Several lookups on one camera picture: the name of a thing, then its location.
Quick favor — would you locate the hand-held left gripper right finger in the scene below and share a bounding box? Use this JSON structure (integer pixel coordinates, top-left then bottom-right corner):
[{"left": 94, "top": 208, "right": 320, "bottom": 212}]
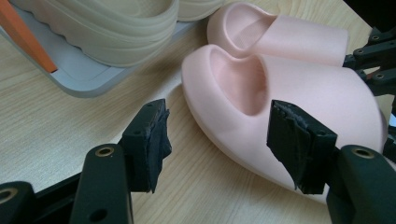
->
[{"left": 266, "top": 99, "right": 339, "bottom": 196}]

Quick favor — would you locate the cream clog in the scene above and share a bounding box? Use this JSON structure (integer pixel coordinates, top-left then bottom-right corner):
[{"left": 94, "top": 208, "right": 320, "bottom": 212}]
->
[{"left": 8, "top": 0, "right": 180, "bottom": 68}]

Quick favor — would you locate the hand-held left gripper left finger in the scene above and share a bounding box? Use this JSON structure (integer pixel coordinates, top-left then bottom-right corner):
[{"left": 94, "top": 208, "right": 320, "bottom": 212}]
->
[{"left": 120, "top": 98, "right": 173, "bottom": 194}]

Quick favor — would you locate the pink slipper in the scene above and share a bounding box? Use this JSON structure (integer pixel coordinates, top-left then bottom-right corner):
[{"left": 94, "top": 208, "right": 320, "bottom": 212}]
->
[
  {"left": 206, "top": 1, "right": 349, "bottom": 68},
  {"left": 180, "top": 44, "right": 389, "bottom": 204}
]

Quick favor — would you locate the white two-tier shoe rack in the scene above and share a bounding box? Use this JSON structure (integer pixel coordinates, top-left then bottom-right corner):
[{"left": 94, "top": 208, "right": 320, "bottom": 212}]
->
[{"left": 0, "top": 0, "right": 204, "bottom": 99}]

